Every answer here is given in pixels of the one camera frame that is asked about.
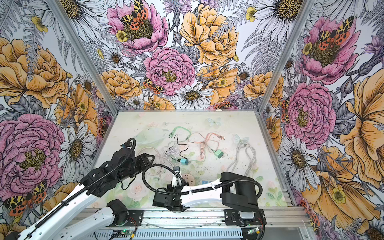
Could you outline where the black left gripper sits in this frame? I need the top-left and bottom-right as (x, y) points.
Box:
(117, 153), (155, 183)

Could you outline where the white lilac cable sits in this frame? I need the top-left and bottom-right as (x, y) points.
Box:
(160, 145), (181, 165)

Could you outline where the teal charger plug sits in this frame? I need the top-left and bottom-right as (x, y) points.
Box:
(179, 159), (189, 166)

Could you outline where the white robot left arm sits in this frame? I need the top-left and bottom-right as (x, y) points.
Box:
(5, 148), (155, 240)

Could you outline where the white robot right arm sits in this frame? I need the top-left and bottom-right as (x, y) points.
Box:
(149, 172), (267, 227)

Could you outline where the green charger plug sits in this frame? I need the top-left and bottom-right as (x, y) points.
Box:
(214, 150), (224, 159)

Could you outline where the round pink power socket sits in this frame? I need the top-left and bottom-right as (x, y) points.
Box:
(182, 174), (196, 186)

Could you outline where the white blue power strip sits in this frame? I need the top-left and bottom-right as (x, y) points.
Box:
(200, 179), (221, 185)

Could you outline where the beige coiled cable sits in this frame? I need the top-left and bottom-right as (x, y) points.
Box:
(137, 146), (172, 178)

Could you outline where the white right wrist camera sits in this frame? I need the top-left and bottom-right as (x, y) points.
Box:
(172, 168), (182, 187)

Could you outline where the black thin cable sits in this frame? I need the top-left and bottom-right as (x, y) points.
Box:
(171, 134), (190, 161)

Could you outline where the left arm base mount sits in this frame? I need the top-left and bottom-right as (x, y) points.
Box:
(107, 210), (144, 227)

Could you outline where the pink multi-head charging cable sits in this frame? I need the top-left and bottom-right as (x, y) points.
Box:
(188, 132), (225, 161)

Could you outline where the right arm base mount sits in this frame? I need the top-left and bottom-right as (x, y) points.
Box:
(224, 209), (267, 228)

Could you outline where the aluminium front rail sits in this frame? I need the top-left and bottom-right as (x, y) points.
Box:
(56, 207), (310, 240)

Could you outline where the grey white coiled cable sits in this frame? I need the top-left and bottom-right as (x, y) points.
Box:
(226, 140), (258, 175)

